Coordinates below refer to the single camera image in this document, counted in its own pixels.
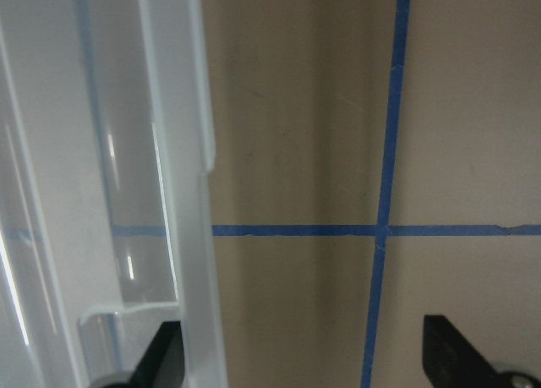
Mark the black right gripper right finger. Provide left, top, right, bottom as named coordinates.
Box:
left=424, top=314, right=499, bottom=387

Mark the clear plastic box lid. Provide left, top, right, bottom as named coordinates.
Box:
left=1, top=0, right=227, bottom=387

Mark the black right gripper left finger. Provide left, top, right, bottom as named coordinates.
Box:
left=128, top=320, right=185, bottom=388

